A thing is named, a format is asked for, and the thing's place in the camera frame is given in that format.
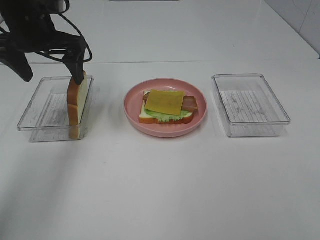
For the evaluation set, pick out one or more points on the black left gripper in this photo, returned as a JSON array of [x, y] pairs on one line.
[[33, 31]]

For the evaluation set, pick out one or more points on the bread slice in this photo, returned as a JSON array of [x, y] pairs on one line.
[[76, 99], [188, 110]]

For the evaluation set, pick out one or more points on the yellow cheese slice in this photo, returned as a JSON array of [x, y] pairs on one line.
[[165, 101]]

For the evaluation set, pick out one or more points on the green lettuce leaf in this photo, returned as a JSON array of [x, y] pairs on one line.
[[150, 117]]

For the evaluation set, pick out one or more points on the bacon strip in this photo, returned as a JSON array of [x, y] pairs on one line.
[[145, 97], [189, 103]]

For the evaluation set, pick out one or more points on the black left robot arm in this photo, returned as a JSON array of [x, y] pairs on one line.
[[34, 4]]

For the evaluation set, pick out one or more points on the clear left plastic container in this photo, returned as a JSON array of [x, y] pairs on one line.
[[46, 117]]

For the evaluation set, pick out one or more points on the clear plastic container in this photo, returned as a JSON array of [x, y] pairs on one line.
[[248, 107], [46, 117]]

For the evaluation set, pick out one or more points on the pink round plate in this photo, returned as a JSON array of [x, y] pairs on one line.
[[133, 101]]

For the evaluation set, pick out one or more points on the clear right plastic container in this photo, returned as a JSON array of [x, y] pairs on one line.
[[248, 107]]

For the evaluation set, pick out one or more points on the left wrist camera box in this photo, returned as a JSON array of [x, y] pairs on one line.
[[57, 6]]

